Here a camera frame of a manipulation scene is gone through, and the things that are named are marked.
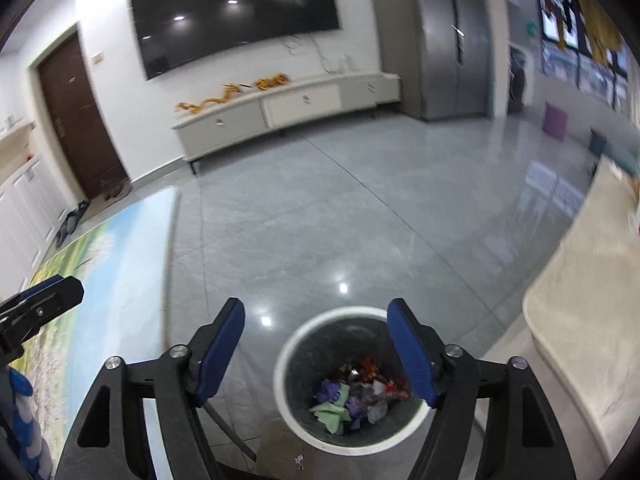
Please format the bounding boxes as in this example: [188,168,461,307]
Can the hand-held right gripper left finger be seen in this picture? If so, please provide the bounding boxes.
[55,297,246,480]

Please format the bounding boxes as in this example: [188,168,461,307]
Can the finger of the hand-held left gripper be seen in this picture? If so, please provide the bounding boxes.
[0,275,84,361]

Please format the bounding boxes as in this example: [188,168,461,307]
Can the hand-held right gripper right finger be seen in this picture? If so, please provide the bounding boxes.
[386,297,578,480]

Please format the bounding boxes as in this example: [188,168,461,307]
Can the white-rimmed dark waste bin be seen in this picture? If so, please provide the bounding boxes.
[274,305,432,456]

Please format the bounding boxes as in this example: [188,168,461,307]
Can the pile of wrappers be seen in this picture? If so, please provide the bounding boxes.
[309,357,411,436]

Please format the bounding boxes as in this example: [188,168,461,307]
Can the person's left forearm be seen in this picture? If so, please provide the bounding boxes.
[0,367,53,480]

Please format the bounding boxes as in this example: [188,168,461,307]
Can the table with landscape print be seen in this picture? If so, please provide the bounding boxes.
[0,187,181,480]

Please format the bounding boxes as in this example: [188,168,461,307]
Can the dark slippers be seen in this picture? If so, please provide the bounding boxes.
[55,202,91,246]

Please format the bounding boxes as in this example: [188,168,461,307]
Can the white floor cabinets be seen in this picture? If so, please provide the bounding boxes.
[0,152,76,301]

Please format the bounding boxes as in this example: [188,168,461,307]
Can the brown shoes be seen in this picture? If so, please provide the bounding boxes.
[100,177,132,198]

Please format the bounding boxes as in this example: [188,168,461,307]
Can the beige marble table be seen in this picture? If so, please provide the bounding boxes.
[522,155,640,466]

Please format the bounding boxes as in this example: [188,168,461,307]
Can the dark brown door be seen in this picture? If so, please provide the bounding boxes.
[39,35,131,201]

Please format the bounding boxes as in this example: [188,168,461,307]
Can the long yellow dragon decoration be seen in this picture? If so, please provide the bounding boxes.
[175,82,241,113]

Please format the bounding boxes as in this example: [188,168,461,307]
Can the cream television cabinet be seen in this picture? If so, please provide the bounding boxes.
[171,72,402,176]

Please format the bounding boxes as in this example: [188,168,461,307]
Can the purple stool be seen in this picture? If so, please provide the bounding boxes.
[542,102,570,138]

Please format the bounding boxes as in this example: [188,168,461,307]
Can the grey washing machine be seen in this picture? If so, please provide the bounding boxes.
[507,47,531,113]

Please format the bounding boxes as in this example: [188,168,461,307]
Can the grey steel refrigerator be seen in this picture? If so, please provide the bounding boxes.
[407,0,493,121]

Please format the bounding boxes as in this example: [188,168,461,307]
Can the dark-framed window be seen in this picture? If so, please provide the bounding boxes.
[535,0,640,126]

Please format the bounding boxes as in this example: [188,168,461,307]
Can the dark hanging clothes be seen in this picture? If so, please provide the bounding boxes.
[542,0,576,51]

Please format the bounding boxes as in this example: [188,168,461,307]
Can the yellow hanging clothes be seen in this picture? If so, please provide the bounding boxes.
[575,0,626,66]

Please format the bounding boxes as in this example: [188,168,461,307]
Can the white wall cabinets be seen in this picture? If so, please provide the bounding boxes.
[0,50,31,133]

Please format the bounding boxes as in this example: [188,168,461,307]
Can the large black wall television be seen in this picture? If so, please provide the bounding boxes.
[128,0,342,81]

